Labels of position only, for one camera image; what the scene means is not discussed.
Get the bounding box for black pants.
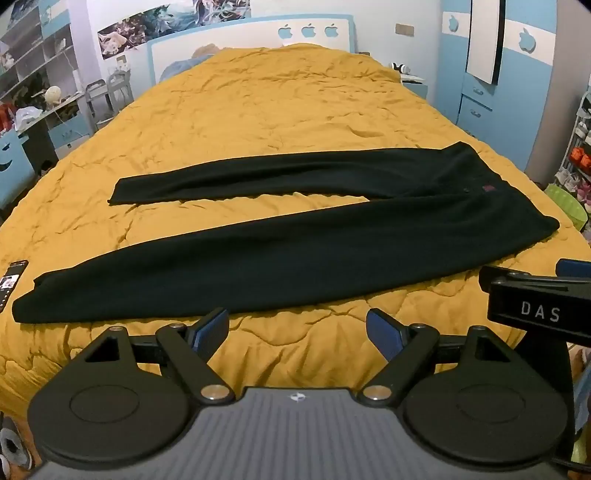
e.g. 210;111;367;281
11;141;561;325

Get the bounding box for cluttered desk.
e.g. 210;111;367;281
0;90;95;160

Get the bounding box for wall poster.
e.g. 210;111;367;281
97;0;253;59

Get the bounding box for blue smiling face chair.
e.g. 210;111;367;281
0;130;38;208

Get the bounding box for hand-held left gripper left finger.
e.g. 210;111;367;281
83;308;235;404

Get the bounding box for white hanging mirror panel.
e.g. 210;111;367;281
465;0;507;86

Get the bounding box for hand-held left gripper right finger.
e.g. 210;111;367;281
361;309;514;403

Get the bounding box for green plastic basket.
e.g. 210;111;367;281
544;184;588;232

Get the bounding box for blue and white wardrobe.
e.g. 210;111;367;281
438;0;591;182

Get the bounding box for white and blue headboard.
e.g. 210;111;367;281
146;14;356;87

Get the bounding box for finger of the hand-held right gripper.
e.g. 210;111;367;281
478;265;573;292
555;257;591;280

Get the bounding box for light blue pillow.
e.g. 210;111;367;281
159;44;228;83

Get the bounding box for shoe rack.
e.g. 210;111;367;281
551;90;591;217

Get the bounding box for grey rolling cart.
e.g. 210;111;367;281
85;71;136;126

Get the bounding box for black smartphone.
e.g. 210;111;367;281
0;260;30;315

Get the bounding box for grey sneaker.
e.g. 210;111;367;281
0;411;34;468

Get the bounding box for mustard yellow quilted blanket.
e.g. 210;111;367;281
0;43;591;416

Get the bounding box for white plastic bag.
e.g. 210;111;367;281
14;106;45;131

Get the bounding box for blue nightstand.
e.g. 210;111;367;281
399;74;430;100

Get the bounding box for white wall shelf unit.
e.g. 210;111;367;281
0;0;89;101

